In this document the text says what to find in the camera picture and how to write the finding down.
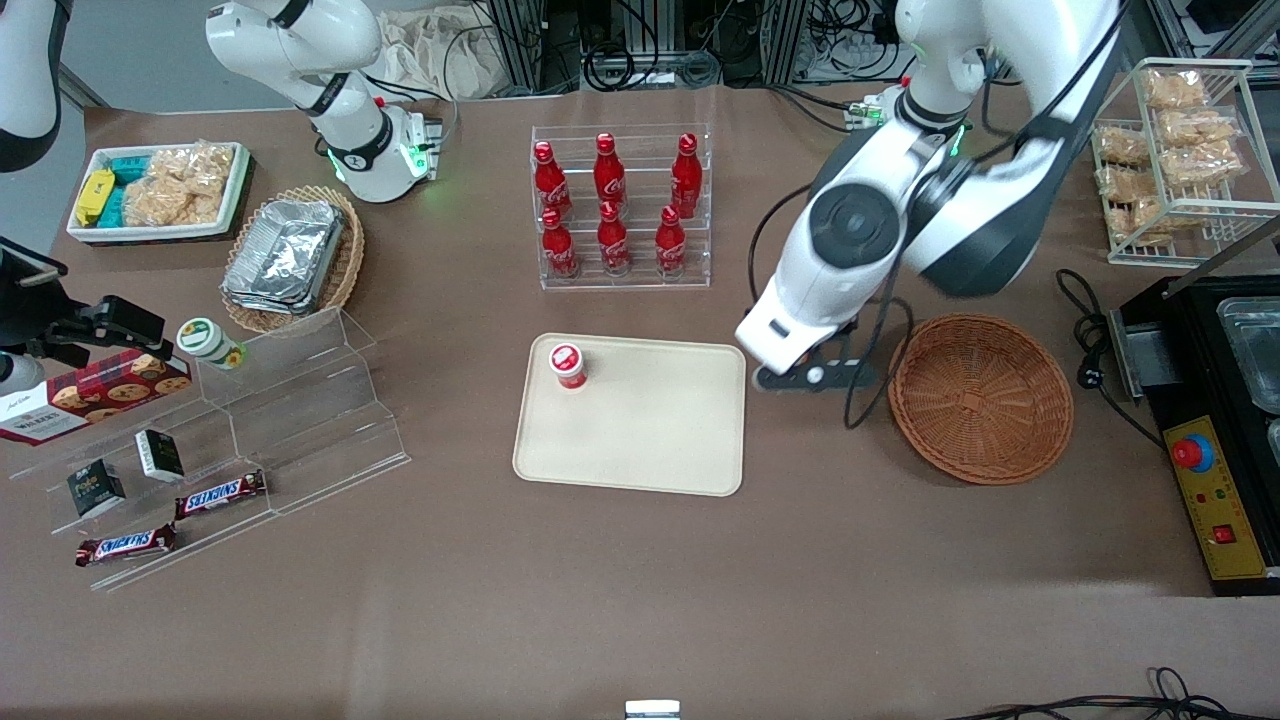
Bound aluminium profile frame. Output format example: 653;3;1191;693
488;0;546;93
760;0;813;87

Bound small black carton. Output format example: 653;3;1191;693
67;460;127;518
135;428;186;483

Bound round brown wicker basket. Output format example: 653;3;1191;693
888;314;1076;486

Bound metal pan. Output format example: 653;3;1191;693
1215;298;1280;416

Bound black coiled cable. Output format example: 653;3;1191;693
582;40;637;93

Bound brown Snickers bar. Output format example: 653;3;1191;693
175;470;268;521
75;523;178;568

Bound black power cable with plug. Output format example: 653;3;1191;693
1056;268;1167;447

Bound clear bag of crackers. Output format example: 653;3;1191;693
150;144;237;197
1105;200;1171;247
1093;125;1151;166
1157;108;1241;149
1143;70;1208;111
1160;140;1249;191
123;175;223;228
1097;165;1166;207

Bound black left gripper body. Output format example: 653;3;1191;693
755;358;879;393

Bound red cola bottle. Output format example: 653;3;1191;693
597;201;632;276
671;133;703;219
541;208;581;279
533;141;573;221
594;133;627;206
655;205;688;278

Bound white wire rack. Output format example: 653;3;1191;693
1085;58;1280;269

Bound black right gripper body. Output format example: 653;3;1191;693
38;297;166;366

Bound black sealing machine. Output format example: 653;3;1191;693
1108;215;1280;598

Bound aluminium foil container stack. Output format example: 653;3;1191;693
222;198;346;316

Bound red lidded yoghurt cup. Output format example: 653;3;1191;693
548;343;588;391

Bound beige cloth bag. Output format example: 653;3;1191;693
375;10;501;101

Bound oval light wicker basket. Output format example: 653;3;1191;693
222;185;366;336

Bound black floor cables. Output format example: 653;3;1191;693
940;667;1280;720

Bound beige plastic tray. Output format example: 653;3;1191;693
512;333;748;498

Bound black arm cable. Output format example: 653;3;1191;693
745;0;1131;431

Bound yellow snack packet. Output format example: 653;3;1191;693
75;169;117;227

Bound green lidded yoghurt cup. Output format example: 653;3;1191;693
177;318;247;371

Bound red tartan cookie box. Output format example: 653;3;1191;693
0;350;192;447

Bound clear acrylic bottle rack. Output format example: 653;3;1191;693
530;124;713;291

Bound clear acrylic step shelf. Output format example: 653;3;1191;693
10;307;412;593

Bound white rectangular plastic bin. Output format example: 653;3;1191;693
67;142;252;245

